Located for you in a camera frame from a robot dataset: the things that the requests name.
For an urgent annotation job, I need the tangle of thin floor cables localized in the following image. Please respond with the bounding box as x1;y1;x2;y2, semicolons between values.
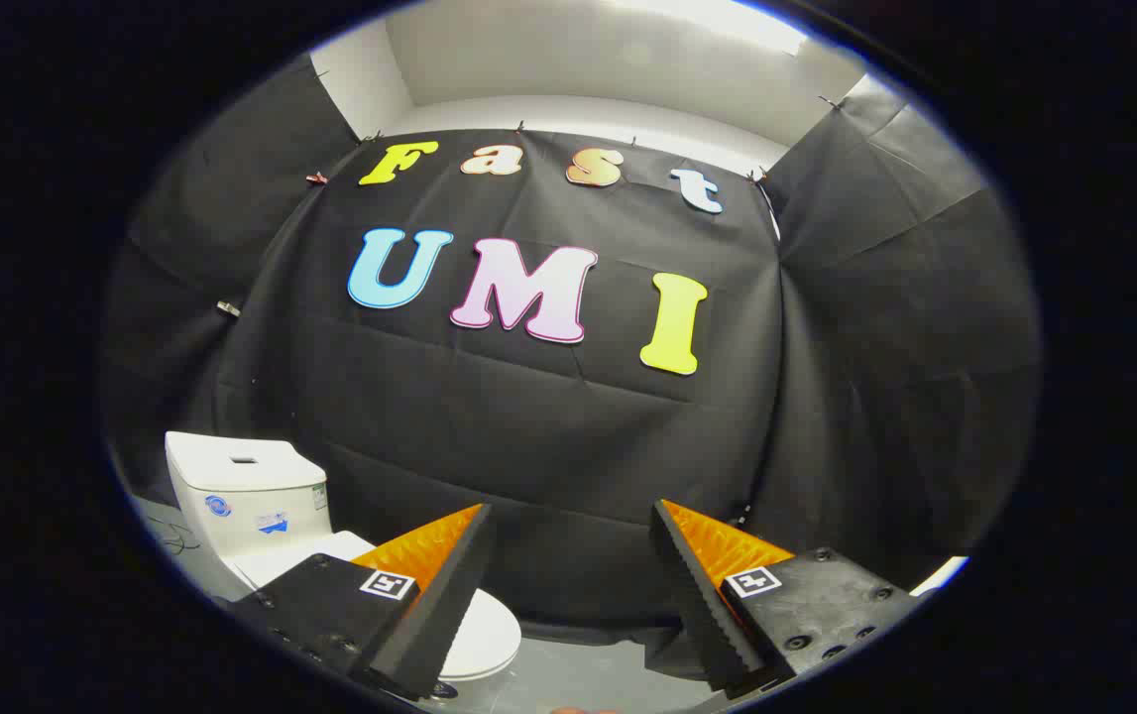
154;516;202;556

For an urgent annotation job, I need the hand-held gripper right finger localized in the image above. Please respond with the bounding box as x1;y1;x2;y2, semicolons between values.
649;499;926;700

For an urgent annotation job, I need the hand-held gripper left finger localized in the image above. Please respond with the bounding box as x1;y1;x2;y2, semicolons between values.
229;503;498;701

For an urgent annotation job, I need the black backdrop cloth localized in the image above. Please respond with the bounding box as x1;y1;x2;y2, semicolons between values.
100;55;1043;675

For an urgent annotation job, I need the white toilet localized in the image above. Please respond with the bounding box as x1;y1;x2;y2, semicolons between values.
165;431;523;697

